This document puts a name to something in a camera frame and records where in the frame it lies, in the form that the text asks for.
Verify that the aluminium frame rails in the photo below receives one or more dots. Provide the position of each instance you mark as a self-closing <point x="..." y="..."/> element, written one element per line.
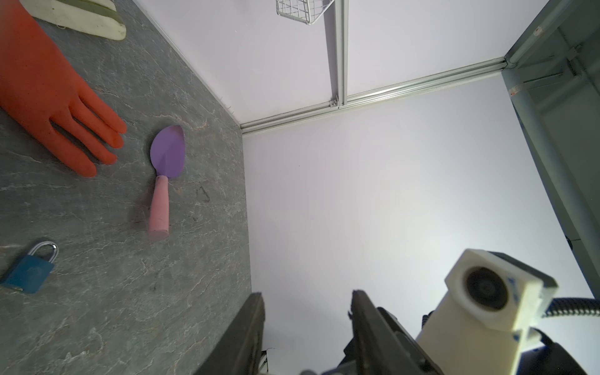
<point x="344" y="101"/>

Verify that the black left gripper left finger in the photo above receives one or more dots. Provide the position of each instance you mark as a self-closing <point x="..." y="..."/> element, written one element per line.
<point x="239" y="350"/>

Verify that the purple trowel pink handle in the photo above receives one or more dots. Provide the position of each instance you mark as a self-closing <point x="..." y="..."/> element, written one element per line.
<point x="167" y="155"/>

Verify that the red rubber glove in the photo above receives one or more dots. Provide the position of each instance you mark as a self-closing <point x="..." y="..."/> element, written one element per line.
<point x="44" y="94"/>

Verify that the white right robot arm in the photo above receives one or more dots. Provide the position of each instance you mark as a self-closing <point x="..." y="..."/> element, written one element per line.
<point x="561" y="344"/>

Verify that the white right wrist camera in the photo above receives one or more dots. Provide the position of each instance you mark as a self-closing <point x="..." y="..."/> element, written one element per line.
<point x="485" y="320"/>

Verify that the grey metal cabinet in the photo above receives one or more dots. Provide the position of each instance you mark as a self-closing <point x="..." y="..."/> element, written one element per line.
<point x="553" y="79"/>

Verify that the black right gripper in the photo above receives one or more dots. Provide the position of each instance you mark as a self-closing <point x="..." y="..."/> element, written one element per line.
<point x="411" y="350"/>

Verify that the cream glove green stripes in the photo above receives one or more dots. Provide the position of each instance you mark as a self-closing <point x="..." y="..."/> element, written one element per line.
<point x="95" y="17"/>

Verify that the long white wire basket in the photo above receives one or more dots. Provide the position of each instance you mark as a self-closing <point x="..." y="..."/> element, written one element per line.
<point x="303" y="11"/>

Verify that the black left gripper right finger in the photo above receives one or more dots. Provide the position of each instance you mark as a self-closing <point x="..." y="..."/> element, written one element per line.
<point x="378" y="351"/>

